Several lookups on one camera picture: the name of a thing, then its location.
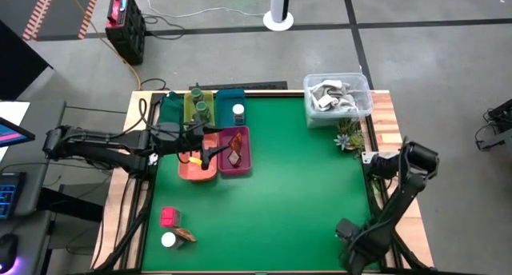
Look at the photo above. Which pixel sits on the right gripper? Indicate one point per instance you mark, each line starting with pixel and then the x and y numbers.
pixel 360 247

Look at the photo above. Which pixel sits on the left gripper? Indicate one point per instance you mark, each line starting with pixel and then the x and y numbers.
pixel 176 139

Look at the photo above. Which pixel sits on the orange spice packet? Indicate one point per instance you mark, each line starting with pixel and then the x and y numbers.
pixel 236 141

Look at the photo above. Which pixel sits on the green-lid spice jar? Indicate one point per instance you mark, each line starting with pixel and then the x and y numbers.
pixel 202 109
pixel 197 93

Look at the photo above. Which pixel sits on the white-lid spice bottle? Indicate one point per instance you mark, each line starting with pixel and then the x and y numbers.
pixel 238 109

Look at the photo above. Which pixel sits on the pink block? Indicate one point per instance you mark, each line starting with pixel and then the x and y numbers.
pixel 169 217

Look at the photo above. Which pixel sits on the brown spice packet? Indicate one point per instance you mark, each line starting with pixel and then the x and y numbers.
pixel 187 235

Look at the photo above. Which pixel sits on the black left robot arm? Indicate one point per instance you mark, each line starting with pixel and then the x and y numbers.
pixel 100 141

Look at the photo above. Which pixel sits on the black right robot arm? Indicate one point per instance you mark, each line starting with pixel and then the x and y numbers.
pixel 420 159

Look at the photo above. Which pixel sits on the yellow-green plastic bin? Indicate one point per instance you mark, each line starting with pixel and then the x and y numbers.
pixel 189 115

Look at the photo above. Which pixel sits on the orange plastic bin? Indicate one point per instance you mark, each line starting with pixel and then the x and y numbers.
pixel 192 173

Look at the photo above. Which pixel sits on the teal plastic bin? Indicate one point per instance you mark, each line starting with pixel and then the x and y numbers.
pixel 225 107

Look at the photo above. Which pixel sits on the pink plastic bin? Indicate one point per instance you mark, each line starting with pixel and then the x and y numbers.
pixel 244 163

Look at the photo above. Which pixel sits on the dark green cloth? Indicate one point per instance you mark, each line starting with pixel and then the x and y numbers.
pixel 172 109

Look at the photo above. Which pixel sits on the black ribbed strip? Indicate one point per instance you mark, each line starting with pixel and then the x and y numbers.
pixel 240 85

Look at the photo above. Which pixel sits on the white round lid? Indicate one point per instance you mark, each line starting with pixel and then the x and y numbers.
pixel 169 240

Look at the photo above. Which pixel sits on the succulents in black pot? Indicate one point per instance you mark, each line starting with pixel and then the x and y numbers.
pixel 352 139

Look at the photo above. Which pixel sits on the clear plastic storage box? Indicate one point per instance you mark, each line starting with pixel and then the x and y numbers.
pixel 320 121

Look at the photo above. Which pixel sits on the crumpled grey cloth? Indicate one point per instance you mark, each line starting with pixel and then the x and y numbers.
pixel 332 97

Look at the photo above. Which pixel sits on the white tower fan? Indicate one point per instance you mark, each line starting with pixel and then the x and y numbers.
pixel 278 23

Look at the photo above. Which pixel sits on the black computer tower red top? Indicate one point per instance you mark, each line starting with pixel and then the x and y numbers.
pixel 126 31

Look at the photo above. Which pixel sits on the grey desk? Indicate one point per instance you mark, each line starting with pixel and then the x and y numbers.
pixel 44 119

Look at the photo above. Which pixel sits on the desk monitor lit screen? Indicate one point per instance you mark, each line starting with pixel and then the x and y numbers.
pixel 12 133

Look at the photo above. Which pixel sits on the black partition panel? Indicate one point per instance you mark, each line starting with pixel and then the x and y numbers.
pixel 16 63

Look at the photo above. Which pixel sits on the black backlit keyboard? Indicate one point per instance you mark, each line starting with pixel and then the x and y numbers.
pixel 6 195

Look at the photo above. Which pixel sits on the black computer mouse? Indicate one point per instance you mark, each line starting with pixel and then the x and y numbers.
pixel 7 249

